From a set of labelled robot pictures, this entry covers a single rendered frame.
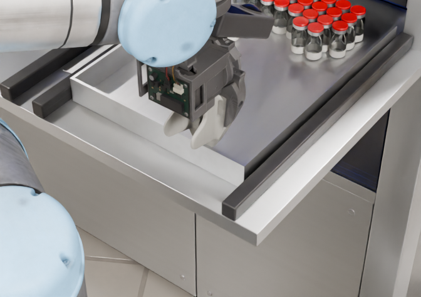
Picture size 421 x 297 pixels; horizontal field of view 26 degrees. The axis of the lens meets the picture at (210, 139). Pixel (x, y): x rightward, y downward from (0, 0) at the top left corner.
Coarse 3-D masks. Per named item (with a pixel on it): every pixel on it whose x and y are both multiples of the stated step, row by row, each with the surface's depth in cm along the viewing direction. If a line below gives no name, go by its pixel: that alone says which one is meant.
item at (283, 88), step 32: (96, 64) 113; (128, 64) 118; (256, 64) 118; (288, 64) 118; (320, 64) 118; (352, 64) 112; (96, 96) 109; (128, 96) 113; (256, 96) 113; (288, 96) 113; (320, 96) 108; (128, 128) 108; (160, 128) 104; (256, 128) 108; (288, 128) 104; (192, 160) 104; (224, 160) 100; (256, 160) 100
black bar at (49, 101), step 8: (112, 48) 117; (96, 56) 116; (88, 64) 115; (64, 80) 112; (56, 88) 111; (64, 88) 111; (40, 96) 110; (48, 96) 110; (56, 96) 110; (64, 96) 111; (32, 104) 110; (40, 104) 109; (48, 104) 109; (56, 104) 111; (40, 112) 109; (48, 112) 110
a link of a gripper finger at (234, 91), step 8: (232, 64) 94; (240, 72) 93; (232, 80) 94; (240, 80) 93; (224, 88) 94; (232, 88) 93; (240, 88) 94; (224, 96) 95; (232, 96) 94; (240, 96) 94; (232, 104) 95; (240, 104) 96; (232, 112) 96; (224, 120) 97; (232, 120) 98
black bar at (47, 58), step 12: (60, 48) 117; (72, 48) 118; (84, 48) 120; (36, 60) 116; (48, 60) 116; (60, 60) 117; (24, 72) 114; (36, 72) 114; (48, 72) 116; (0, 84) 112; (12, 84) 112; (24, 84) 113; (12, 96) 112
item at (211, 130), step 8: (216, 96) 95; (216, 104) 95; (224, 104) 95; (208, 112) 95; (216, 112) 96; (224, 112) 96; (208, 120) 96; (216, 120) 97; (200, 128) 95; (208, 128) 96; (216, 128) 98; (224, 128) 98; (200, 136) 96; (208, 136) 97; (216, 136) 99; (192, 144) 95; (200, 144) 97; (208, 144) 101
